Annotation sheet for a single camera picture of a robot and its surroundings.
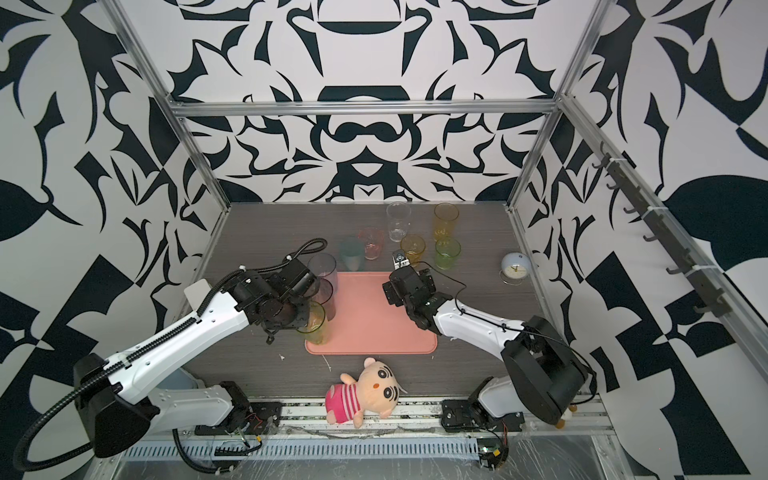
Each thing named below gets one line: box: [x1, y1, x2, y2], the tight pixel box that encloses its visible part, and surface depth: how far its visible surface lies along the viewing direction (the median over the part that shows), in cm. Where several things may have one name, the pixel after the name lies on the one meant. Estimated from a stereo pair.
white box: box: [183, 278, 212, 311], surface depth 93 cm
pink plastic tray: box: [305, 272, 438, 355], surface depth 87 cm
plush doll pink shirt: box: [325, 357, 408, 428], surface depth 73 cm
